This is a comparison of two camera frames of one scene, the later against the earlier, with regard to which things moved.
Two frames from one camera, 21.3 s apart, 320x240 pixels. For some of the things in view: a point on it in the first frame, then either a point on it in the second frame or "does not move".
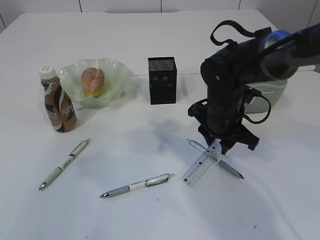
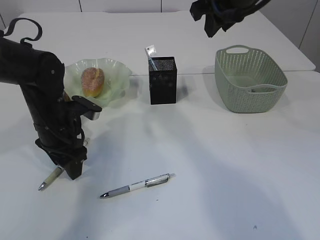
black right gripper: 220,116 to 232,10
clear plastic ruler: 198,171 to 150,51
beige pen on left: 74,155 does not move
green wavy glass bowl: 116,75 does not move
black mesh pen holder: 162,80 does not move
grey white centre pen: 147,183 does not move
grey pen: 227,167 to 153,64
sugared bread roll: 92,80 does not move
